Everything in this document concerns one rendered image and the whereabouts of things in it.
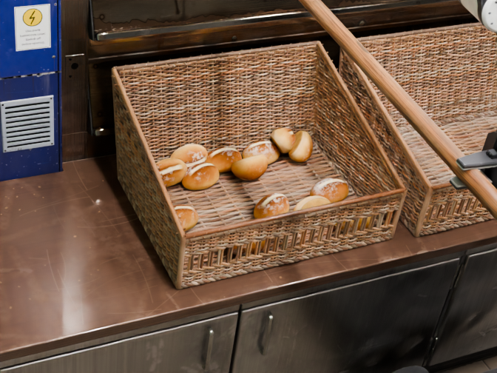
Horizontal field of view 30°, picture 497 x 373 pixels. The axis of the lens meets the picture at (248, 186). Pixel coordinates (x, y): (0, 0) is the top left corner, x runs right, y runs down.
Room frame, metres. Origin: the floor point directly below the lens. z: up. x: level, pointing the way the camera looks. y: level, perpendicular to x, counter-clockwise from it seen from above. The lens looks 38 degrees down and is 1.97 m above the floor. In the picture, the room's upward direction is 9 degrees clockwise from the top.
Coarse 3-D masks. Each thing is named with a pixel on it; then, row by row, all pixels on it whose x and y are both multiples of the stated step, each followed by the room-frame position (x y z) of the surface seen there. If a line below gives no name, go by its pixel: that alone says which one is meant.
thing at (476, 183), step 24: (312, 0) 1.55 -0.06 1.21; (336, 24) 1.47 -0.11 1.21; (360, 48) 1.40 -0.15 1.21; (384, 72) 1.33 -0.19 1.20; (408, 96) 1.27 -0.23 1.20; (408, 120) 1.23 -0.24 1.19; (432, 120) 1.22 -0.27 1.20; (432, 144) 1.17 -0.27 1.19; (456, 168) 1.11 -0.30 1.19; (480, 192) 1.06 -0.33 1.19
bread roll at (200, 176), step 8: (192, 168) 1.72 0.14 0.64; (200, 168) 1.72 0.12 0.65; (208, 168) 1.73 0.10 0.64; (216, 168) 1.75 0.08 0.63; (184, 176) 1.71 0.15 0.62; (192, 176) 1.70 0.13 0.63; (200, 176) 1.71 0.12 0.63; (208, 176) 1.72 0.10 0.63; (216, 176) 1.73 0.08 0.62; (184, 184) 1.70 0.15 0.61; (192, 184) 1.70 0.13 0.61; (200, 184) 1.70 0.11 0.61; (208, 184) 1.71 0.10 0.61
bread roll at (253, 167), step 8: (240, 160) 1.78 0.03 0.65; (248, 160) 1.78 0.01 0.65; (256, 160) 1.78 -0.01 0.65; (264, 160) 1.80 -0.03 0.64; (232, 168) 1.76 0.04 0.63; (240, 168) 1.76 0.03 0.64; (248, 168) 1.76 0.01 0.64; (256, 168) 1.77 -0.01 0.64; (264, 168) 1.79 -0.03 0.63; (240, 176) 1.75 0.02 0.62; (248, 176) 1.76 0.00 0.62; (256, 176) 1.77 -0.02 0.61
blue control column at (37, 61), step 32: (0, 0) 1.66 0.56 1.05; (32, 0) 1.69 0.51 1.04; (0, 32) 1.65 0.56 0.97; (0, 64) 1.65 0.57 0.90; (32, 64) 1.69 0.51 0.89; (0, 96) 1.65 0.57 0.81; (32, 96) 1.68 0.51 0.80; (0, 128) 1.65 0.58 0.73; (0, 160) 1.65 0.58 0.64; (32, 160) 1.68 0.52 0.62
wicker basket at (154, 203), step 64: (192, 64) 1.87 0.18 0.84; (256, 64) 1.95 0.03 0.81; (320, 64) 2.01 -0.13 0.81; (128, 128) 1.68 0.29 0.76; (192, 128) 1.83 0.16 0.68; (320, 128) 1.97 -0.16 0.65; (128, 192) 1.65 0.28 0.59; (192, 192) 1.70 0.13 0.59; (256, 192) 1.74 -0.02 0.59; (384, 192) 1.62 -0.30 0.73; (192, 256) 1.39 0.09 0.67; (256, 256) 1.47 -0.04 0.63
